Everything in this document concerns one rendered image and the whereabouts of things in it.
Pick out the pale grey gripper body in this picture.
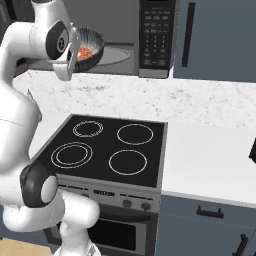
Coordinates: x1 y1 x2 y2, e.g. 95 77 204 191
50 31 82 82

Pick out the orange-brown waffle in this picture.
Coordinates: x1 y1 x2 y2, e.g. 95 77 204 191
77 46 93 62

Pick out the black bowl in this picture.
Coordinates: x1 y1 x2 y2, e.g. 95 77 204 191
71 26 106 73

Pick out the pale round microwave turntable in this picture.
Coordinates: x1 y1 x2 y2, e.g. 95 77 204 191
95 46 133 67

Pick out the black and grey microwave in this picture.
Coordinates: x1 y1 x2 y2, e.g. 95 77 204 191
19 0 179 80

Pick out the oven door with dark window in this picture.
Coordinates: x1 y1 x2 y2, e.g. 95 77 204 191
43 202 160 256

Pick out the grey-blue base cupboard door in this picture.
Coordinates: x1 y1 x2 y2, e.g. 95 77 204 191
155 213 256 256

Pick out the grey oven with black hob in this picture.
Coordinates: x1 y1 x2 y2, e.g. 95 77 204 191
30 113 169 256

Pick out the black object on worktop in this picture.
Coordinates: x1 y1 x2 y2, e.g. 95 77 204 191
248 136 256 165

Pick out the grey-blue drawer front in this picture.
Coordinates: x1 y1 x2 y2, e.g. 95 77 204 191
159 194 256 231

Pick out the long black cupboard handle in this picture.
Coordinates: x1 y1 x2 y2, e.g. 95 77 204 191
181 2 197 68

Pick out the dark oven door handle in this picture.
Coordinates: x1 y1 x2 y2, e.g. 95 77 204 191
98 203 153 224

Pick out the grey-blue wall cupboard door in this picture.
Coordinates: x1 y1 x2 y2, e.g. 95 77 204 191
172 0 256 84

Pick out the black drawer handle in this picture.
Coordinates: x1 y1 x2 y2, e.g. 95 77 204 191
195 205 225 220

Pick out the black base cupboard handle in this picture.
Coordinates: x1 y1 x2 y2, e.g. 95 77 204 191
231 233 250 256

